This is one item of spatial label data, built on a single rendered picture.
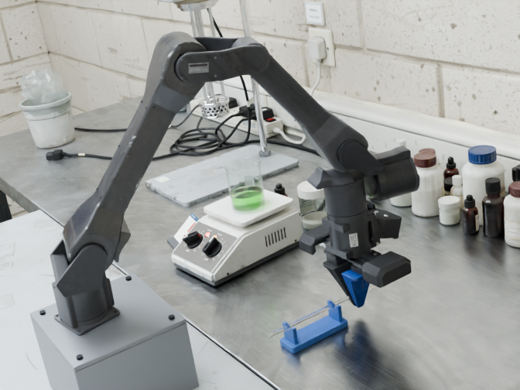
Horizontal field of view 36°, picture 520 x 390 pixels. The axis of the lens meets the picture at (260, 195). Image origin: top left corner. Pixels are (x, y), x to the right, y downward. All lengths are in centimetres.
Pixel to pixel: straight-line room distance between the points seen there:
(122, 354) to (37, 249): 65
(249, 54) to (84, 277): 34
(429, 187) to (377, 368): 48
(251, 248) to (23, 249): 51
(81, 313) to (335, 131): 40
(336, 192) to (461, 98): 58
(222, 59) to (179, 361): 40
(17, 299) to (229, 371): 48
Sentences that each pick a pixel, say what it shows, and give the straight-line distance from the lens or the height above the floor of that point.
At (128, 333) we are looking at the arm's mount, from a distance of 106.
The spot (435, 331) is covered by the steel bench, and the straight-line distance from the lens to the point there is 117.
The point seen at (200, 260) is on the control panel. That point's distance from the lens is 137.
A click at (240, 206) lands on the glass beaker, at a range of 138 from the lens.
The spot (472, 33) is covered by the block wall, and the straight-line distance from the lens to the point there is 157.
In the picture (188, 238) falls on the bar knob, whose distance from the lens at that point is 140.
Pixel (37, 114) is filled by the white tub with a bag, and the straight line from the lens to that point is 226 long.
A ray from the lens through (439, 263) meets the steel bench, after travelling 134.
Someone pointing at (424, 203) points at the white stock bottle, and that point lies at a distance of 149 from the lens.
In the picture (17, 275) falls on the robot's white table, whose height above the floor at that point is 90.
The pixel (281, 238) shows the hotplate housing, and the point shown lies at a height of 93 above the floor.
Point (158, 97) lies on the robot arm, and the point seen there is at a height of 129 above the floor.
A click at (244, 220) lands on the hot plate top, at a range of 136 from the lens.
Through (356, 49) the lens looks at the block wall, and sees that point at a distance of 184.
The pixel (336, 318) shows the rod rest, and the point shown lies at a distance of 119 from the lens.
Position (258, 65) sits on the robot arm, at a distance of 100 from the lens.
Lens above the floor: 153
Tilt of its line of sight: 22 degrees down
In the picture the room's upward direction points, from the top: 9 degrees counter-clockwise
